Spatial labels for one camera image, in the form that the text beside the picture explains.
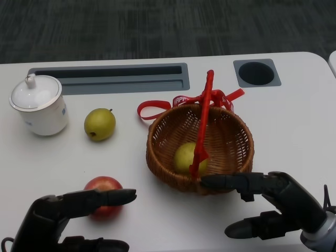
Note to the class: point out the white neighbouring table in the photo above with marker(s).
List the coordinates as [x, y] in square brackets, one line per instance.
[333, 63]

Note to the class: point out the green pear with stem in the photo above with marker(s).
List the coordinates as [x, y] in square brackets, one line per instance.
[99, 124]

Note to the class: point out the white ceramic cup lid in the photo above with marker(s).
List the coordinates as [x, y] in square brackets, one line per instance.
[35, 92]

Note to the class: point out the red apple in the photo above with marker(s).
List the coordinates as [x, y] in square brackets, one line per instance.
[103, 183]

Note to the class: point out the red printed ribbon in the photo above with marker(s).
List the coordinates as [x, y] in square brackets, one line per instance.
[149, 105]

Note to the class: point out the grey slotted table tray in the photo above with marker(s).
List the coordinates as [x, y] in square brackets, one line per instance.
[118, 86]

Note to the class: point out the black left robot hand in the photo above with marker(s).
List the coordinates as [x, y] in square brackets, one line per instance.
[44, 210]

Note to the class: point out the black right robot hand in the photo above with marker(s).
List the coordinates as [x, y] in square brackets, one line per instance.
[296, 199]

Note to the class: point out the grey round cup holder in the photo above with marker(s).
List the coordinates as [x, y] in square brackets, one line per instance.
[256, 73]

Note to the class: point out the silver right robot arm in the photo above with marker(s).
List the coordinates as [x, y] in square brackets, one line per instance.
[325, 236]

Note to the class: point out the yellow-green pear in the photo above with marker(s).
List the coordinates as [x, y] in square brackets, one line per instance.
[183, 158]

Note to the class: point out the white ceramic cup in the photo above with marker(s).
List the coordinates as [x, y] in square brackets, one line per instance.
[46, 120]

